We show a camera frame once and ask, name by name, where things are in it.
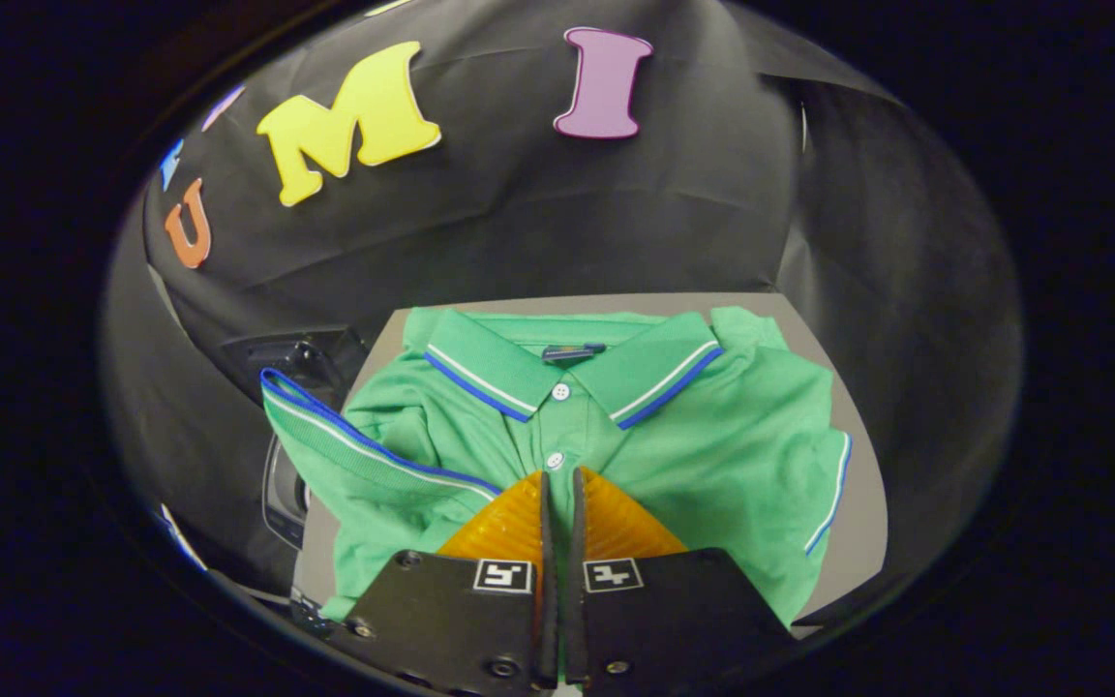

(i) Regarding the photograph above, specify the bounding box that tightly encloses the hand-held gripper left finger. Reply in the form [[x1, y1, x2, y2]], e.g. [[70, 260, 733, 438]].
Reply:
[[325, 468, 559, 697]]

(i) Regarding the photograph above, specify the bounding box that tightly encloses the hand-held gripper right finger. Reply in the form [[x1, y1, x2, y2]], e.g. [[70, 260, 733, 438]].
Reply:
[[562, 466, 797, 697]]

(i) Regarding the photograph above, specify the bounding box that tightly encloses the green polo shirt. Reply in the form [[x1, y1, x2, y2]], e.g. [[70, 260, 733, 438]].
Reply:
[[260, 306, 854, 630]]

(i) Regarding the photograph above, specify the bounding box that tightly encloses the dark washing machine lid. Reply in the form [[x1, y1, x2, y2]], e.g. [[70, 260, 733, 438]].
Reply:
[[219, 327, 370, 412]]

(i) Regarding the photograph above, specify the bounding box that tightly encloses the beige cabinet with grey top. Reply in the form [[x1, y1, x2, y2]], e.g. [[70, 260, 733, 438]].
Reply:
[[291, 290, 889, 630]]

